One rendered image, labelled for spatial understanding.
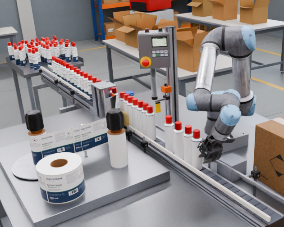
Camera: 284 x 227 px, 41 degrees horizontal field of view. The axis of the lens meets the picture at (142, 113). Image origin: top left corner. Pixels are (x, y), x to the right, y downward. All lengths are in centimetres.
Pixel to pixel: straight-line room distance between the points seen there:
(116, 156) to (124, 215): 33
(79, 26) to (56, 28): 56
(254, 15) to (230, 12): 61
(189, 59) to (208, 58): 198
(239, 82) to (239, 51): 20
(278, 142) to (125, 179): 71
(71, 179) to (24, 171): 40
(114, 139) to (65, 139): 29
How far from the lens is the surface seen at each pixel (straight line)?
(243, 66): 195
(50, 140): 197
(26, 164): 208
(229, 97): 161
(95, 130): 204
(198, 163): 184
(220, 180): 180
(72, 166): 170
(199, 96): 163
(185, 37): 405
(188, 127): 182
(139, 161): 196
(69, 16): 970
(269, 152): 176
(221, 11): 664
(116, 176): 186
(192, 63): 372
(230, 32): 186
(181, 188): 184
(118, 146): 185
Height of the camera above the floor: 185
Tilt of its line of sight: 22 degrees down
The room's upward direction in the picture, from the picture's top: 4 degrees counter-clockwise
